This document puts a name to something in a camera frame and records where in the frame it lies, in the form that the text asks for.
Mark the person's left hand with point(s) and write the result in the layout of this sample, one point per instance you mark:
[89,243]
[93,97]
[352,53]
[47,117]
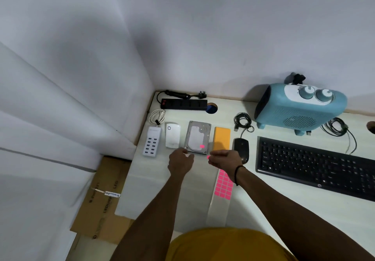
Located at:
[179,165]

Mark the person's right hand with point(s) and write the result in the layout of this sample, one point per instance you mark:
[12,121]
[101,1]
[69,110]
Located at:
[227,160]

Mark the person's left thumb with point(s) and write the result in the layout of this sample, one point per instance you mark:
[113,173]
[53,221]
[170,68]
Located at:
[190,159]

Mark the person's right thumb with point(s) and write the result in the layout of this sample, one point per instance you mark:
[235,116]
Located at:
[213,159]

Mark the person's right forearm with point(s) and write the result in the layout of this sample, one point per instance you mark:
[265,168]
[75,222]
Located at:
[293,219]

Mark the person's left forearm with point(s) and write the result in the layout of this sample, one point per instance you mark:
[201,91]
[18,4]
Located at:
[155,219]

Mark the yellow power bank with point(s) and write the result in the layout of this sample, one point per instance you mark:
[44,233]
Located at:
[221,138]

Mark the silver hard disk drive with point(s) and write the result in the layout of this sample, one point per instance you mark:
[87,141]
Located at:
[197,135]

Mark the black wristband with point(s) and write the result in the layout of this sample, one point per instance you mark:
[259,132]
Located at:
[238,172]

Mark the grid of pink stickers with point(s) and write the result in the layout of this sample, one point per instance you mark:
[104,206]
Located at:
[224,185]

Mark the white wifi extender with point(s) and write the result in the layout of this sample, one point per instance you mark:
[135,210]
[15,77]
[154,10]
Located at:
[172,135]

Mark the black computer mouse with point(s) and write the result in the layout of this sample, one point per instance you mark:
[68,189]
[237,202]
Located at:
[241,148]

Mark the white multiport charging hub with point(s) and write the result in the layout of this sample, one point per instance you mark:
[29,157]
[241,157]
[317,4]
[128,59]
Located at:
[151,142]

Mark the clear sticker backing sheet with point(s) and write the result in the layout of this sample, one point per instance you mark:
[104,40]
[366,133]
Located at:
[216,211]

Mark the black power strip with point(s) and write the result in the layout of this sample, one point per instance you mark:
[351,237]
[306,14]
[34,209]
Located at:
[183,104]

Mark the yellow shirt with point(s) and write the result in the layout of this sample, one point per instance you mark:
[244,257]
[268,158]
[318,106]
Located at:
[225,246]

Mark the blue fan heater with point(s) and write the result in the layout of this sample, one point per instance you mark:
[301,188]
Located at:
[293,114]

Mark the brown cardboard box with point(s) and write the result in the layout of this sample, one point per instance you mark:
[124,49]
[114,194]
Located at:
[102,205]

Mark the black computer keyboard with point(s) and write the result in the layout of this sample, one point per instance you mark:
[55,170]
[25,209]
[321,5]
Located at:
[316,164]

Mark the blue heater knob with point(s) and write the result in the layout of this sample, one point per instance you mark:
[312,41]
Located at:
[306,92]
[324,95]

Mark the black plug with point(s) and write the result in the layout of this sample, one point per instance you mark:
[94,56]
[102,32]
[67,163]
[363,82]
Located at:
[296,78]

